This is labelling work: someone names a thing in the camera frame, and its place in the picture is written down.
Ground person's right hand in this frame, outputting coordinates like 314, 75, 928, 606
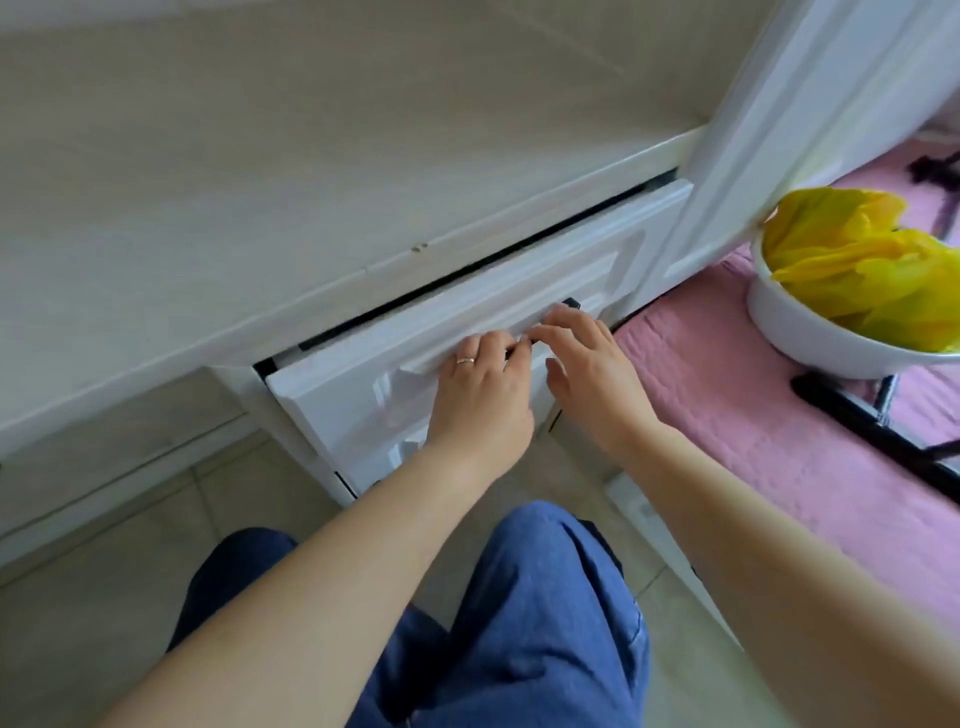
527, 302, 662, 459

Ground person's left hand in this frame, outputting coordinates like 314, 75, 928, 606
425, 330, 537, 482

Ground white drawer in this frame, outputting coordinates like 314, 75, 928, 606
264, 178, 695, 501

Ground person's right forearm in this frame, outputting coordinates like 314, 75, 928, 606
609, 420, 960, 728

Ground person's left forearm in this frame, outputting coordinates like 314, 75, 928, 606
96, 438, 530, 728

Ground pink bed cover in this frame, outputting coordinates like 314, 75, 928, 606
611, 135, 960, 635

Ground white plastic basin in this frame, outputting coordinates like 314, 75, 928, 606
745, 223, 960, 381

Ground blue jeans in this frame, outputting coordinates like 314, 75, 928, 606
165, 500, 653, 728

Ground white cabinet door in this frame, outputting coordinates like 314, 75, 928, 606
615, 0, 960, 320

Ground yellow cloth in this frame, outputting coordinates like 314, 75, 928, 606
760, 186, 960, 354

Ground black metal stand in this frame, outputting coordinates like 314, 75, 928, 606
790, 370, 960, 505

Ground white wardrobe cabinet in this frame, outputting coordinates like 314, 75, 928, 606
0, 0, 759, 571

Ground black object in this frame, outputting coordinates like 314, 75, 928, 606
906, 150, 960, 190

